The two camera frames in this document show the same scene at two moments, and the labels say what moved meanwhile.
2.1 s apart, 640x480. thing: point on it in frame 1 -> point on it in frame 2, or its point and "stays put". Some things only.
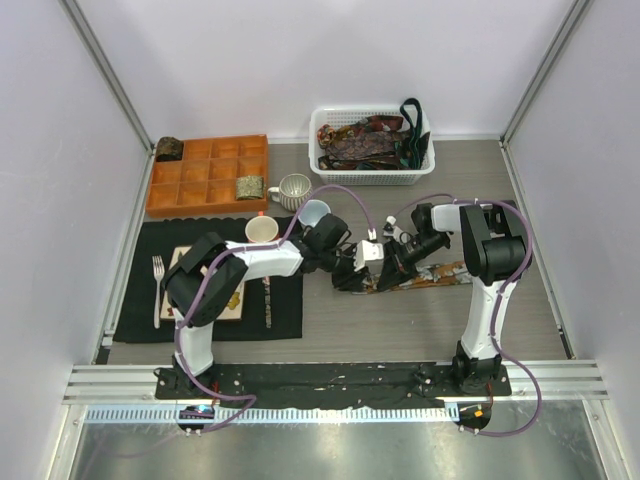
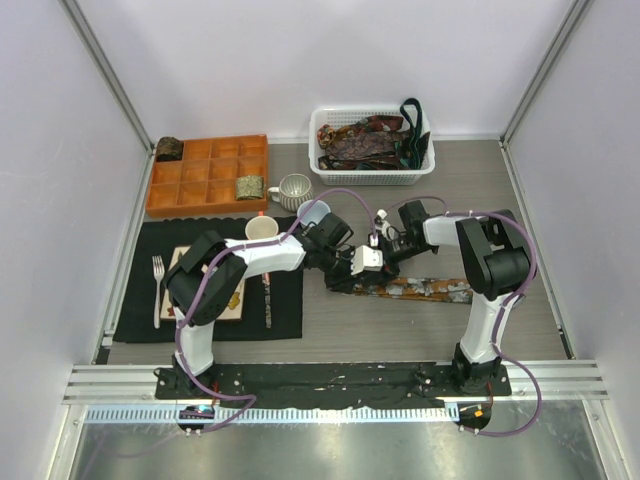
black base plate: x=334 y=385 stays put
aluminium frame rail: x=139 y=383 stays put
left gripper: x=351 y=278 stays put
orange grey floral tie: x=451 y=272 -> x=446 y=290
